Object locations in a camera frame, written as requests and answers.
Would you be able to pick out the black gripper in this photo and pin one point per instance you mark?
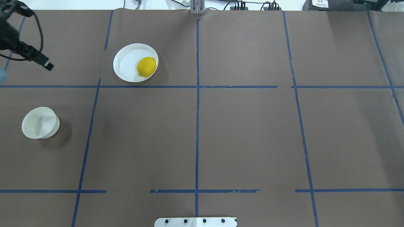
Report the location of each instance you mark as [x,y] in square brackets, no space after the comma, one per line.
[8,38]

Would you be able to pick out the yellow lemon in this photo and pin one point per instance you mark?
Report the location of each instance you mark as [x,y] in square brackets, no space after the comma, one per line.
[146,66]

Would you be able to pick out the white bowl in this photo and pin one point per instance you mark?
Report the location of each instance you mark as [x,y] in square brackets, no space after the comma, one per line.
[40,123]

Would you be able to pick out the white round plate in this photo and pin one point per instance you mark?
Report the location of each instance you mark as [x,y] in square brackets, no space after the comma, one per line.
[126,60]

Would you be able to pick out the brown paper table cover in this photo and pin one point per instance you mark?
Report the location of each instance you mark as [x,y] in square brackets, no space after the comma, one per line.
[286,118]

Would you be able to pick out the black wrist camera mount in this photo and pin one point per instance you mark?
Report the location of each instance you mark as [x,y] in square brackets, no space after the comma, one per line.
[8,7]

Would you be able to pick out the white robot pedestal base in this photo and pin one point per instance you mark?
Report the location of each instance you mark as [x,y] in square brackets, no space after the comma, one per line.
[196,222]

